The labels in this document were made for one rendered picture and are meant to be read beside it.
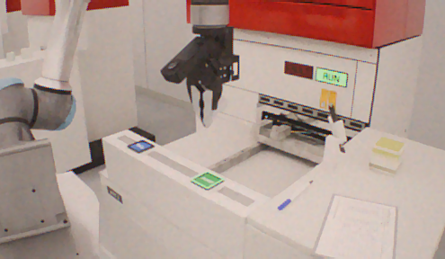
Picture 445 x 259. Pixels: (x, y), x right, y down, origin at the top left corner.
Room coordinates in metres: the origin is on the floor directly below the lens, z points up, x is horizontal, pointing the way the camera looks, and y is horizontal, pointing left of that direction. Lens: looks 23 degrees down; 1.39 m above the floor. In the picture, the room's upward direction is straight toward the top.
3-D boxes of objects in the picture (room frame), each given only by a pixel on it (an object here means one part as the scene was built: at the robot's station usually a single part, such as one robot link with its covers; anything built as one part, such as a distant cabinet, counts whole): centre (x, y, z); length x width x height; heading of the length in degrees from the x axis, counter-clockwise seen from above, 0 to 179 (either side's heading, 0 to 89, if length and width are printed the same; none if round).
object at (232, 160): (1.05, -0.04, 0.84); 0.50 x 0.02 x 0.03; 137
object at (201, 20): (0.72, 0.02, 1.33); 0.08 x 0.08 x 0.05
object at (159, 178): (0.79, 0.12, 0.89); 0.55 x 0.09 x 0.14; 47
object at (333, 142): (0.76, -0.28, 1.03); 0.06 x 0.04 x 0.13; 137
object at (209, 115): (0.71, 0.01, 1.14); 0.06 x 0.03 x 0.09; 137
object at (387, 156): (0.75, -0.42, 1.00); 0.07 x 0.07 x 0.07; 49
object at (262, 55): (1.31, -0.19, 1.02); 0.82 x 0.03 x 0.40; 47
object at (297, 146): (1.09, -0.27, 0.87); 0.36 x 0.08 x 0.03; 47
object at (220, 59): (0.72, 0.02, 1.25); 0.09 x 0.08 x 0.12; 137
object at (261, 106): (1.18, -0.31, 0.89); 0.44 x 0.02 x 0.10; 47
